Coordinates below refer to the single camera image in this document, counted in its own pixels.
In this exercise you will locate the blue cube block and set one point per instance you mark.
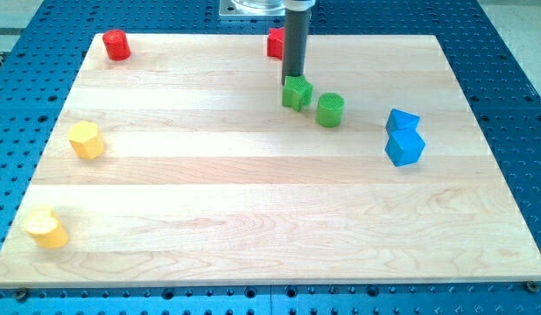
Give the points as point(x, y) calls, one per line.
point(404, 147)

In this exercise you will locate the yellow hexagon block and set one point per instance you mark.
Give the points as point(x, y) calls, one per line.
point(86, 140)

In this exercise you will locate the red star block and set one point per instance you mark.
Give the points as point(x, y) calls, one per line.
point(275, 43)

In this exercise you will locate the board clamp screw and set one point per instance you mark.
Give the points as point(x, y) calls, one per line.
point(21, 294)
point(532, 287)

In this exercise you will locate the white rod holder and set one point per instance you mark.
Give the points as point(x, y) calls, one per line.
point(298, 5)

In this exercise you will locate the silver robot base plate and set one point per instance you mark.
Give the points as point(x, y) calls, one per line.
point(251, 8)

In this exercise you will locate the green star block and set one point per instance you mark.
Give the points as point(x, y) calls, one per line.
point(297, 92)

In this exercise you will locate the red moon block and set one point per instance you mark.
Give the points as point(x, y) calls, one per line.
point(116, 44)

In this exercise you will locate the blue triangle block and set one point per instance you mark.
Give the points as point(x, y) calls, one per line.
point(401, 120)

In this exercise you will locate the right board clamp screw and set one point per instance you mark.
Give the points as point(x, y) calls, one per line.
point(532, 287)

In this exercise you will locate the light wooden board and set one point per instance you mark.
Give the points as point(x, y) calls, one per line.
point(207, 179)

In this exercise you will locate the blue perforated table plate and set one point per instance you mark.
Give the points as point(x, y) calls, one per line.
point(35, 79)

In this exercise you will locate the left board clamp screw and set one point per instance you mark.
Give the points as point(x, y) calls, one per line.
point(21, 294)

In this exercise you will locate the yellow heart block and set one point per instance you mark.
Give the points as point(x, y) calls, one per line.
point(45, 228)

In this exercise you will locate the green cylinder block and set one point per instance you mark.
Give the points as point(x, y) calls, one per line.
point(330, 109)

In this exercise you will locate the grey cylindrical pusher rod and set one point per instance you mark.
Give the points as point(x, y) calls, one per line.
point(296, 31)

